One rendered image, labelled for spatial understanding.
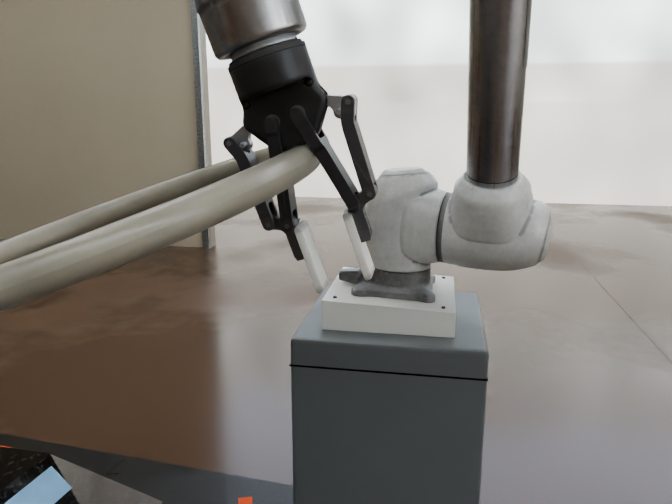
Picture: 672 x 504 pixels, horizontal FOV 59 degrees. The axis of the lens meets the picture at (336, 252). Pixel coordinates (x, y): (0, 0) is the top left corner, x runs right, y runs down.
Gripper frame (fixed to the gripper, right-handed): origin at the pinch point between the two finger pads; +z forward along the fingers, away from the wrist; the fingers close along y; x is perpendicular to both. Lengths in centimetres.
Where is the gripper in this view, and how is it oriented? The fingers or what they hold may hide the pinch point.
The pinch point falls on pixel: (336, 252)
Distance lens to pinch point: 58.8
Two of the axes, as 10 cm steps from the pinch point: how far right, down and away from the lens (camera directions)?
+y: -9.3, 2.6, 2.6
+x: -1.7, 3.1, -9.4
